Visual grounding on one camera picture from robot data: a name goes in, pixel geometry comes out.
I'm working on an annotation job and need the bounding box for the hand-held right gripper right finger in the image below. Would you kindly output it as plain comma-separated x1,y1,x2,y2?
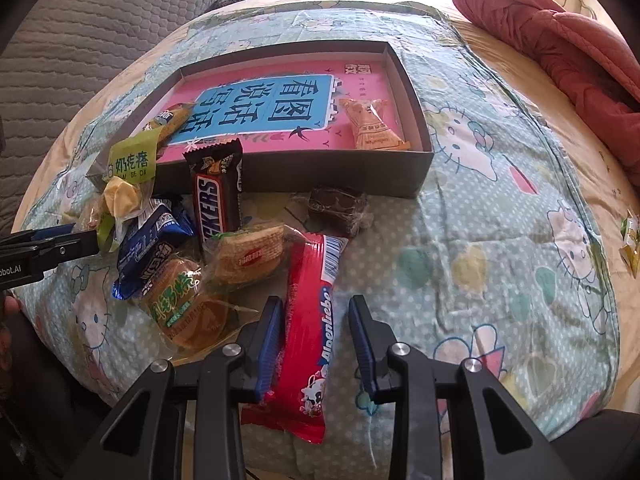
348,295,566,480

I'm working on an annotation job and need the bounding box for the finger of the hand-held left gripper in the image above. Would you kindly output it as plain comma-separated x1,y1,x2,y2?
0,228,82,241
0,232,99,272

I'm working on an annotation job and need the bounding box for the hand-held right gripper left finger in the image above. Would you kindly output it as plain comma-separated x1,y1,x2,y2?
62,296,286,480

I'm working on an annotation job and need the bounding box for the red candy bar packet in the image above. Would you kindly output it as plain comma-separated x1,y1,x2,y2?
240,232,349,445

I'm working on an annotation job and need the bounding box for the clear peanut candy packet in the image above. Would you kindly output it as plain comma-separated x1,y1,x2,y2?
70,200,108,233

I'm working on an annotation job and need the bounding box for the clear biscuit packet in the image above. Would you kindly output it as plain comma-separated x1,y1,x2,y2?
205,224,301,291

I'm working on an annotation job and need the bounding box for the blue snack packet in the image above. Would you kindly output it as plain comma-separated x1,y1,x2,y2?
111,199,196,302

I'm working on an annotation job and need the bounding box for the green milk lump packet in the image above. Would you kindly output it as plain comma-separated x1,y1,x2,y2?
95,126,168,253

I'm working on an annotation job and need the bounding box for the grey cardboard box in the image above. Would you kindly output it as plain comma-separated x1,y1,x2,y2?
87,40,435,200

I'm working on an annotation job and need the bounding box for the person's left hand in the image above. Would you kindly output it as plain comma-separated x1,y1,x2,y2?
0,295,22,391

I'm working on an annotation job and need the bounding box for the round cake green label packet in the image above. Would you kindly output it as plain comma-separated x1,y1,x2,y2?
139,255,261,352

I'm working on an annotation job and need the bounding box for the dark brown cake clear wrapper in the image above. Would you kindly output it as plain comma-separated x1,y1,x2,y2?
306,186,373,238

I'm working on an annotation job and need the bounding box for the brown chocolate bar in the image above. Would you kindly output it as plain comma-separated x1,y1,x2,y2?
182,137,244,261

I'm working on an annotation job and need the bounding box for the yellow snack packet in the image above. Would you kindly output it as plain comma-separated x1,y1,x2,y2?
141,102,197,161

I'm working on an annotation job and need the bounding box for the grey quilted cover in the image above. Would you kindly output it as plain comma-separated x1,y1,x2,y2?
0,0,251,241

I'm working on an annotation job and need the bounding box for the orange candy packet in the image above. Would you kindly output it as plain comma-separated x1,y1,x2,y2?
339,97,412,152

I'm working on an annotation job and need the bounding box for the beige printed bedsheet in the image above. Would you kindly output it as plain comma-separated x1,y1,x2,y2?
30,0,640,411

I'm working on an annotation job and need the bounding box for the small yellow green wrapper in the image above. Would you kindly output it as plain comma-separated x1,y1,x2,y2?
619,210,640,278

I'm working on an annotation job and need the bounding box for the red quilt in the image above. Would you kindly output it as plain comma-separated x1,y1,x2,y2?
446,0,640,188

